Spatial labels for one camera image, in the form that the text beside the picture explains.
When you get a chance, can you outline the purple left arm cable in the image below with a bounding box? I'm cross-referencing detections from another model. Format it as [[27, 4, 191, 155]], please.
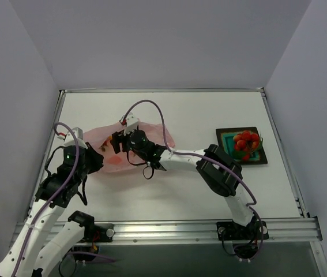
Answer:
[[12, 122, 116, 277]]

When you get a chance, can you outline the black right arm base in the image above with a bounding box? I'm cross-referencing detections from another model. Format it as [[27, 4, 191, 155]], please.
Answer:
[[216, 219, 269, 241]]

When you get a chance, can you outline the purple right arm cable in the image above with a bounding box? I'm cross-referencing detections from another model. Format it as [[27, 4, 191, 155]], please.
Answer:
[[124, 99, 269, 260]]

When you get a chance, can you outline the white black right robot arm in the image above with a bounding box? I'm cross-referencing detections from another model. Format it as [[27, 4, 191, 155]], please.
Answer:
[[111, 130, 257, 227]]

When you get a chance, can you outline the pink plastic bag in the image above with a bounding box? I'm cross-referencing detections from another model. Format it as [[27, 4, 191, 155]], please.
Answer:
[[83, 122, 164, 174]]

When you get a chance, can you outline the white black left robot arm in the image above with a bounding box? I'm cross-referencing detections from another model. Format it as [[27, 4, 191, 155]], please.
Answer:
[[0, 143, 104, 276]]

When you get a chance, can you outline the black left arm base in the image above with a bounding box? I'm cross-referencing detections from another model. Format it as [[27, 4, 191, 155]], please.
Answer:
[[82, 223, 115, 243]]

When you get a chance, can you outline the aluminium front rail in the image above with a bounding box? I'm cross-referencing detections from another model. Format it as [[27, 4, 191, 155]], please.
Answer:
[[12, 218, 323, 246]]

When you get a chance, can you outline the orange fake fruit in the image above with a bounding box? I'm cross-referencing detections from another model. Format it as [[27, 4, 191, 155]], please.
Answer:
[[99, 136, 112, 152]]

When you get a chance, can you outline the black square plate teal centre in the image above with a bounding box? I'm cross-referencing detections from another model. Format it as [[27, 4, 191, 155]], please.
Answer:
[[216, 127, 268, 165]]

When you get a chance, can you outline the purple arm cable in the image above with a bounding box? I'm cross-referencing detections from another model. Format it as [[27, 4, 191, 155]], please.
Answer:
[[12, 122, 116, 277], [124, 99, 269, 260]]

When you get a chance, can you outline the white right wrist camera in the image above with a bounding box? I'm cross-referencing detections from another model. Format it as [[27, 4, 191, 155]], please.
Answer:
[[119, 113, 140, 136]]

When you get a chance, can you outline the red fake berry cluster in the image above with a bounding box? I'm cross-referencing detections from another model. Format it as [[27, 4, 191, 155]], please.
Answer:
[[232, 130, 265, 163]]

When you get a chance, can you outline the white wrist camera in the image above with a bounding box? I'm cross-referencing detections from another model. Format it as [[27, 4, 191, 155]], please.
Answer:
[[119, 113, 140, 136], [63, 127, 87, 148]]

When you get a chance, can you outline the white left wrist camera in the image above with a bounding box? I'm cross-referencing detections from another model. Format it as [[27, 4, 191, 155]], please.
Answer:
[[63, 127, 87, 148]]

